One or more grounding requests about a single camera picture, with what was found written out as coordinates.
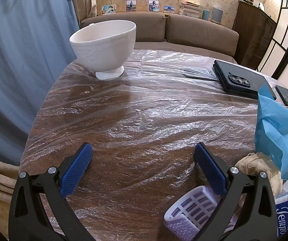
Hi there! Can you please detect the thin dark phone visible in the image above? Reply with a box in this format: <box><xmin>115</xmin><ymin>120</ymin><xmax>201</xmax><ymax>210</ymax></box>
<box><xmin>275</xmin><ymin>85</ymin><xmax>288</xmax><ymax>106</ymax></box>

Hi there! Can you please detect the blue curtain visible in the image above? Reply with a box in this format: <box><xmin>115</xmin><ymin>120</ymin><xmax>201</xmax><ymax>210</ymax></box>
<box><xmin>0</xmin><ymin>0</ymin><xmax>80</xmax><ymax>166</ymax></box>

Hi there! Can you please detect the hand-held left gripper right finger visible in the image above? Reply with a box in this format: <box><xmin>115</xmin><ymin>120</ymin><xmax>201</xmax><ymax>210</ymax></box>
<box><xmin>193</xmin><ymin>142</ymin><xmax>278</xmax><ymax>241</ymax></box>

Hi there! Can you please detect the dark wooden cabinet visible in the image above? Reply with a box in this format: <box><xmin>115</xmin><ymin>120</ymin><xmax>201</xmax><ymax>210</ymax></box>
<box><xmin>233</xmin><ymin>0</ymin><xmax>277</xmax><ymax>69</ymax></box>

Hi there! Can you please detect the thick black phone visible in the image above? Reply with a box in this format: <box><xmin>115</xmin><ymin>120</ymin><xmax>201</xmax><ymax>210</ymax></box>
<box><xmin>213</xmin><ymin>60</ymin><xmax>277</xmax><ymax>99</ymax></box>

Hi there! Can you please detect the blue drawstring plastic bag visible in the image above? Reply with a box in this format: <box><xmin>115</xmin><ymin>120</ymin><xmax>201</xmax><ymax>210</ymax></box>
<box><xmin>255</xmin><ymin>83</ymin><xmax>288</xmax><ymax>181</ymax></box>

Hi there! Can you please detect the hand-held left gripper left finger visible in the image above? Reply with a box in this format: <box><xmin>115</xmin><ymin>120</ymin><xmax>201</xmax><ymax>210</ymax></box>
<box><xmin>9</xmin><ymin>142</ymin><xmax>94</xmax><ymax>241</ymax></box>

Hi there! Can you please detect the white ceramic footed bowl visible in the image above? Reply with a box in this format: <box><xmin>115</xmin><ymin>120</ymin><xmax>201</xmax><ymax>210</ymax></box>
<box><xmin>69</xmin><ymin>19</ymin><xmax>137</xmax><ymax>80</ymax></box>

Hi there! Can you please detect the stack of books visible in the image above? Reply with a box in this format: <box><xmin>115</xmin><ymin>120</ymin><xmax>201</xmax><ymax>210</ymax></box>
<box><xmin>179</xmin><ymin>1</ymin><xmax>202</xmax><ymax>18</ymax></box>

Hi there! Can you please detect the clear plastic table cover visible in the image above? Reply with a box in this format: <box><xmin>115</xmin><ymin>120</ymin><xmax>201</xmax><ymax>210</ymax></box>
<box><xmin>20</xmin><ymin>49</ymin><xmax>288</xmax><ymax>241</ymax></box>

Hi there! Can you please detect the beige curtain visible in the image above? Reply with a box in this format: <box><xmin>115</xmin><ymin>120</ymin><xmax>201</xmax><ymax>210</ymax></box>
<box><xmin>69</xmin><ymin>0</ymin><xmax>97</xmax><ymax>27</ymax></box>

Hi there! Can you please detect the black framed sliding door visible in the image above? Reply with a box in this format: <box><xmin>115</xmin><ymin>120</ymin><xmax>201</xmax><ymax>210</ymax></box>
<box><xmin>258</xmin><ymin>0</ymin><xmax>288</xmax><ymax>81</ymax></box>

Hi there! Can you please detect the brown paper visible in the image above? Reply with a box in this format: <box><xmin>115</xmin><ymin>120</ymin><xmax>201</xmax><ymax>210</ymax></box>
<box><xmin>235</xmin><ymin>152</ymin><xmax>283</xmax><ymax>197</ymax></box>

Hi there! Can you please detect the large grey speaker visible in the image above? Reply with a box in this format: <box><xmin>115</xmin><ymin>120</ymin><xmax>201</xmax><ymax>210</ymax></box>
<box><xmin>211</xmin><ymin>7</ymin><xmax>224</xmax><ymax>24</ymax></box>

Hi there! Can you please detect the photo with blue border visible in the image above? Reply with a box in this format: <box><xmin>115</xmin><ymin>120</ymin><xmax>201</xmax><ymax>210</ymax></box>
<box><xmin>102</xmin><ymin>4</ymin><xmax>116</xmax><ymax>15</ymax></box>

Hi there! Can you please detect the brown fabric sofa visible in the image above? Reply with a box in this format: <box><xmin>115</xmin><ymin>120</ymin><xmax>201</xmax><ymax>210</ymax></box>
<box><xmin>80</xmin><ymin>12</ymin><xmax>239</xmax><ymax>64</ymax></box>

